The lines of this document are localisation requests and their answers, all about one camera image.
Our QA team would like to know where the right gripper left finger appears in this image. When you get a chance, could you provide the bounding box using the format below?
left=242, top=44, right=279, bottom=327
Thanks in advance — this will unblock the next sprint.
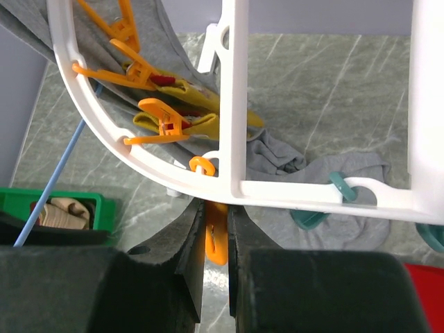
left=1, top=198, right=205, bottom=332

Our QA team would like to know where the red folded cloth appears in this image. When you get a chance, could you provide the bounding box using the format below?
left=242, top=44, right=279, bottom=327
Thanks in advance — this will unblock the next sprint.
left=405, top=264, right=444, bottom=333

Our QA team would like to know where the orange clothes peg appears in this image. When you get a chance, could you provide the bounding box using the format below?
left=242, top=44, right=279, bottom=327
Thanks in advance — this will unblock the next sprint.
left=123, top=98, right=191, bottom=145
left=78, top=0, right=140, bottom=53
left=189, top=156, right=228, bottom=266
left=72, top=38, right=174, bottom=91

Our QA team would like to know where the bright yellow sock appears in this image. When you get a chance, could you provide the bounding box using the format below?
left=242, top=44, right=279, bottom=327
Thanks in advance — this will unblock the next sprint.
left=149, top=74, right=220, bottom=114
left=133, top=110, right=264, bottom=141

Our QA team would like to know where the white clip sock hanger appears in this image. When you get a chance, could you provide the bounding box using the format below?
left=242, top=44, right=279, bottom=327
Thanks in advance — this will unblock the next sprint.
left=47, top=1, right=443, bottom=225

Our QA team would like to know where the teal clothes peg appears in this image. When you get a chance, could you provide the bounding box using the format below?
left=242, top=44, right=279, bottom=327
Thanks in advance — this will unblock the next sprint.
left=289, top=171, right=359, bottom=231

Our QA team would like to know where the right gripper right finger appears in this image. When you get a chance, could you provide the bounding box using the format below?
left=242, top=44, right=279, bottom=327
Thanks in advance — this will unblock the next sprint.
left=228, top=205, right=430, bottom=332

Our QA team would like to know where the green plastic tray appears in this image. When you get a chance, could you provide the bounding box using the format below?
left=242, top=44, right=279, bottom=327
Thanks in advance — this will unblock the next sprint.
left=1, top=187, right=117, bottom=246

